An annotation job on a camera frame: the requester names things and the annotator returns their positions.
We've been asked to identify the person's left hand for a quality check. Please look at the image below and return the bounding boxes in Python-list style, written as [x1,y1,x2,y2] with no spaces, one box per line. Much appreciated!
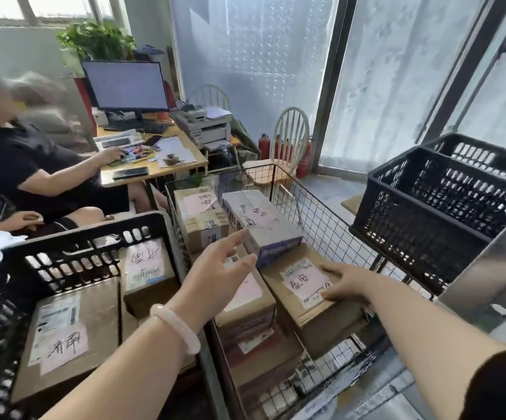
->
[166,228,259,335]

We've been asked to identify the person's right hand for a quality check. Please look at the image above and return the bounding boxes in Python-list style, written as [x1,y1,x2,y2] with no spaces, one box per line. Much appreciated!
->
[318,262,378,307]

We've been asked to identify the tall cardboard box pink label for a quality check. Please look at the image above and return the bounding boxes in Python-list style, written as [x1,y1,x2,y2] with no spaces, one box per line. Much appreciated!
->
[173,185,231,255]

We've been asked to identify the small cardboard box pink label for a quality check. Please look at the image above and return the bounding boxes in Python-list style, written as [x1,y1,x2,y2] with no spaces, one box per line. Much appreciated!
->
[118,238,180,321]

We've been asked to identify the white blue box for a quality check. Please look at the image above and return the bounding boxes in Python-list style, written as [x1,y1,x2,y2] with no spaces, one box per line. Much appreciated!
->
[221,189,305,270]

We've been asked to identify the brown cardboard box green label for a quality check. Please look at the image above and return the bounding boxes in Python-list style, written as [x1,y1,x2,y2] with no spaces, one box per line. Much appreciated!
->
[224,332,308,403]

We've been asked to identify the black wire basket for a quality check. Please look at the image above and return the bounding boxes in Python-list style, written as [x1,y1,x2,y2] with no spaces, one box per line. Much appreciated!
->
[164,163,437,420]

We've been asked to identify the large cardboard box pink note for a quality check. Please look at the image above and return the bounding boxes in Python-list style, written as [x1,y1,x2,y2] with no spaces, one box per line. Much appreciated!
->
[11,276,121,405]

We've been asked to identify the person's left forearm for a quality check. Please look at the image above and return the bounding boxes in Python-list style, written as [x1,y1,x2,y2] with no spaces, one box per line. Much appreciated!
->
[38,318,197,420]

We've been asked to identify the person's right forearm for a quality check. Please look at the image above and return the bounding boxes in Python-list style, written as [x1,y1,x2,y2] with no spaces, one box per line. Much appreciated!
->
[364,275,506,420]

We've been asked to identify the person's black sleeve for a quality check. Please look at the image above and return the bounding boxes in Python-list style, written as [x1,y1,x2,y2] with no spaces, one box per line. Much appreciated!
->
[458,349,506,420]

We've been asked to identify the white wooden chair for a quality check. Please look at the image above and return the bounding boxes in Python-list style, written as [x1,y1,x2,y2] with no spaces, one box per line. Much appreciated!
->
[242,106,311,188]
[188,84,232,111]

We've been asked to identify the wooden office desk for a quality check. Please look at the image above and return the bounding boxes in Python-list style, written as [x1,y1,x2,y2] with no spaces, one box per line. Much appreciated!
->
[95,122,209,188]

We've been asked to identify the black smartphone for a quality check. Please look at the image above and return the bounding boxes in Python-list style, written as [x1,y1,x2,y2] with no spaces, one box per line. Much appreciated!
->
[111,166,150,181]

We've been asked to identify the white paper sheets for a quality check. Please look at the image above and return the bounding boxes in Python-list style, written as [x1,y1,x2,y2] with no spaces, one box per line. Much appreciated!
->
[152,136,198,169]

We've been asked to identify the white printer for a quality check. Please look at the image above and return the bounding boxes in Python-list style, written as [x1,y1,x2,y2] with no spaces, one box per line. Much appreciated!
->
[170,103,234,152]

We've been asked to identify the white notebook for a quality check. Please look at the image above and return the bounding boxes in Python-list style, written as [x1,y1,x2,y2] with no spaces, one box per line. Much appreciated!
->
[94,128,147,152]

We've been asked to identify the black keyboard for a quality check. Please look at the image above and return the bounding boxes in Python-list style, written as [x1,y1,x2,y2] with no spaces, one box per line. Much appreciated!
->
[102,120,171,134]

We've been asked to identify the frosted glass partition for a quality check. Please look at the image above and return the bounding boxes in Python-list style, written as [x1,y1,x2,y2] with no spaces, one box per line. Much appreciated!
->
[168,0,506,176]

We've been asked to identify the computer monitor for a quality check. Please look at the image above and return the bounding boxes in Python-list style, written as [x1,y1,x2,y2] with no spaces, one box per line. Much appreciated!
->
[81,59,171,121]

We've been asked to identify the red cabinet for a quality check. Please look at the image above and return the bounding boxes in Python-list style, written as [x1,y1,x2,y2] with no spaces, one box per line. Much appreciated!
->
[72,76,98,136]

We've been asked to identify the green potted plant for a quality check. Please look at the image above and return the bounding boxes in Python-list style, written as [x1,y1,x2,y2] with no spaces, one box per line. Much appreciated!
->
[56,19,136,77]

